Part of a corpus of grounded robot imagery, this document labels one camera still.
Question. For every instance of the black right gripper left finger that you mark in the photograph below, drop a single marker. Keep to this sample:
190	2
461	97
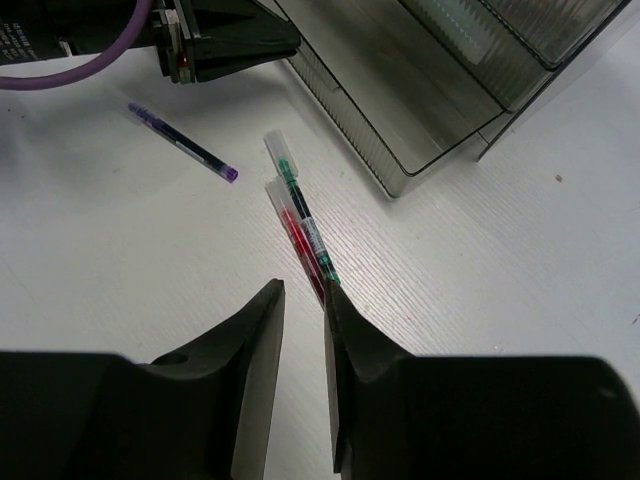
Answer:
201	411

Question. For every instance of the clear acrylic drawer organizer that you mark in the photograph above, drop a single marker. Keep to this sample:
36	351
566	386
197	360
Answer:
412	84

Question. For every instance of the green clear pen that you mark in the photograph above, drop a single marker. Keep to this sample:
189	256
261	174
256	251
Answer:
287	170

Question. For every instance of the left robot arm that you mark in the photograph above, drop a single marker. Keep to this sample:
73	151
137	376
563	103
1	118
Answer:
24	39

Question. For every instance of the red clear pen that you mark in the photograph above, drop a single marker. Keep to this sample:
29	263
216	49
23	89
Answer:
289	218

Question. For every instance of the purple pen refill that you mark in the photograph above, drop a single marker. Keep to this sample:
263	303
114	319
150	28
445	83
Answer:
182	142

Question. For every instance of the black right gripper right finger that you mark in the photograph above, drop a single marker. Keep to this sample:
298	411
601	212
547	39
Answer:
396	415

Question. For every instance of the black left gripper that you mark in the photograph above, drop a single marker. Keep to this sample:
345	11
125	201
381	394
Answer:
90	27

